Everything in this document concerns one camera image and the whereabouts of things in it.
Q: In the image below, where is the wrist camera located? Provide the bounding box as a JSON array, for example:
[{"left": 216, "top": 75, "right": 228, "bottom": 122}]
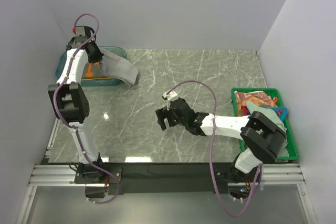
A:
[
  {"left": 162, "top": 91, "right": 179, "bottom": 101},
  {"left": 72, "top": 26, "right": 91, "bottom": 37}
]

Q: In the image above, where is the aluminium rail frame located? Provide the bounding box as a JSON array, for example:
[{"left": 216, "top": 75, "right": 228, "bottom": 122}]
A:
[{"left": 16, "top": 163, "right": 317, "bottom": 223}]

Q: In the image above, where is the red and blue cloth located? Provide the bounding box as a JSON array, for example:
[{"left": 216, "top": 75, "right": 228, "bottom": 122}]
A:
[{"left": 237, "top": 105, "right": 288, "bottom": 122}]

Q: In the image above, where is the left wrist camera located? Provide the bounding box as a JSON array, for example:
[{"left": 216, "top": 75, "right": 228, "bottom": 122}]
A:
[{"left": 72, "top": 26, "right": 91, "bottom": 37}]

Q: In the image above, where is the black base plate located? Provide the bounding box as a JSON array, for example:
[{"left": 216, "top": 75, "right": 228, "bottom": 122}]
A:
[{"left": 75, "top": 162, "right": 257, "bottom": 198}]

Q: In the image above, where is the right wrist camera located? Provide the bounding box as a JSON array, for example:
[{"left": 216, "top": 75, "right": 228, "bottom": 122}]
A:
[{"left": 162, "top": 91, "right": 179, "bottom": 101}]

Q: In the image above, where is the teal transparent plastic bin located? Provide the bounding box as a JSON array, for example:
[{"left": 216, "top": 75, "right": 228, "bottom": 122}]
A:
[{"left": 55, "top": 46, "right": 128, "bottom": 87}]

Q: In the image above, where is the orange and grey towel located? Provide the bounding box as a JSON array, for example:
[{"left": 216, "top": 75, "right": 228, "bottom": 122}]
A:
[{"left": 81, "top": 62, "right": 111, "bottom": 81}]

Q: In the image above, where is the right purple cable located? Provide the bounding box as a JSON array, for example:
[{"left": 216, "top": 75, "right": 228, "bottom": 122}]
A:
[{"left": 164, "top": 80, "right": 263, "bottom": 217}]

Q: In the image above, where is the brown patterned towel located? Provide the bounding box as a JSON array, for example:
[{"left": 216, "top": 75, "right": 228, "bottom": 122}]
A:
[{"left": 234, "top": 90, "right": 277, "bottom": 108}]

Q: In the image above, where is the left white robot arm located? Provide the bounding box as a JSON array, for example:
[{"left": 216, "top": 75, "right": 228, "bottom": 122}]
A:
[{"left": 48, "top": 26, "right": 106, "bottom": 184}]

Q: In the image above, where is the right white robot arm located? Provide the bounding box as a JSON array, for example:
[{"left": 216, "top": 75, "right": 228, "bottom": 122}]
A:
[{"left": 155, "top": 98, "right": 286, "bottom": 183}]

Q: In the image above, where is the pale green towel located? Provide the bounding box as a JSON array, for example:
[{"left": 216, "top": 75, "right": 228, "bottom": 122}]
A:
[{"left": 246, "top": 101, "right": 289, "bottom": 151}]

